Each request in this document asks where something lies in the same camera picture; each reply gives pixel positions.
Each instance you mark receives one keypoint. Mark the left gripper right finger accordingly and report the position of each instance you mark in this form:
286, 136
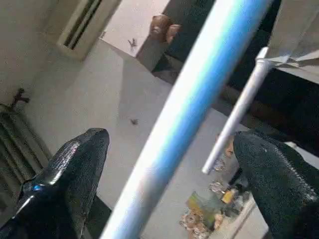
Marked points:
281, 189

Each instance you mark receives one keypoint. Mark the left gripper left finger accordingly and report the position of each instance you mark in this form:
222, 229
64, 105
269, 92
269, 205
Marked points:
62, 186

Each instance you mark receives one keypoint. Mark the white plastic table leg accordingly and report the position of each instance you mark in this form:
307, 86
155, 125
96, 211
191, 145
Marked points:
236, 112
174, 119

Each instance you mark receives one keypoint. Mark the white plastic table top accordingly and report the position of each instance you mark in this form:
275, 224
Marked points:
294, 25

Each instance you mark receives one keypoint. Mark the grey curtain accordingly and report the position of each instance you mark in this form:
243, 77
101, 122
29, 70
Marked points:
17, 149

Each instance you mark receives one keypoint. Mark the white slatted air vent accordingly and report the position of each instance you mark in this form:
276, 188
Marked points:
84, 27

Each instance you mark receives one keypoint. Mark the brown plush toy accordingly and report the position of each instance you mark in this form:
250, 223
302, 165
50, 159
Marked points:
163, 27

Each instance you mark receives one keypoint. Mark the brown wall hook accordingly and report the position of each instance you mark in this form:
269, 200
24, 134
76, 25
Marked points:
21, 97

